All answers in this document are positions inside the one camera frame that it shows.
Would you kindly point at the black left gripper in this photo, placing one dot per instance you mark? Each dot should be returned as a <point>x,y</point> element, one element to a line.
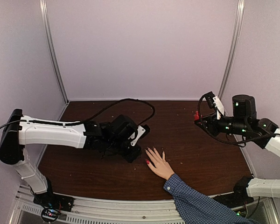
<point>130,157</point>

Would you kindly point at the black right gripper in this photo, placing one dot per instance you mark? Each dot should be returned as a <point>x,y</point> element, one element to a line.
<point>211,123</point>

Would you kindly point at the red nail polish bottle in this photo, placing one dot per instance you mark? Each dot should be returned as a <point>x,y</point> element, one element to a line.
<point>196,116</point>

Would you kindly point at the blue checked shirt forearm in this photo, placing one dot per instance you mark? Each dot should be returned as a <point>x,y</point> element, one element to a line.
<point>197,208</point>

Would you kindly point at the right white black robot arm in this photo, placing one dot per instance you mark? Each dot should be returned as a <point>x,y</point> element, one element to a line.
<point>239,129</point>

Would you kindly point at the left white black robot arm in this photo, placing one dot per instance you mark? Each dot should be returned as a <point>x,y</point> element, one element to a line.
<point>120,136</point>

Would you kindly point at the pale hand with long nails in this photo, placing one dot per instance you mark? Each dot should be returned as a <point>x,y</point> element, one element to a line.
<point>158,164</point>

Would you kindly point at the round green circuit board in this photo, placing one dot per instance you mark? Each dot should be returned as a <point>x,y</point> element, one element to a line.
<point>50,215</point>

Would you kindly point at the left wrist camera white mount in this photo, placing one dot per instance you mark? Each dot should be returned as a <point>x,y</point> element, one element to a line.
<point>141,132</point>

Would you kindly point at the right aluminium corner post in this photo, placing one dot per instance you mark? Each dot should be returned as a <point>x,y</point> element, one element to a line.
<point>234,43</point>

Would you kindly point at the aluminium corner post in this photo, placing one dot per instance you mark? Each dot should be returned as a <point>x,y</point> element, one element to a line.
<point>52,52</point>
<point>234,43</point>

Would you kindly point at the left aluminium corner post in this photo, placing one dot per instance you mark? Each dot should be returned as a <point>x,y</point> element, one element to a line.
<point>52,52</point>

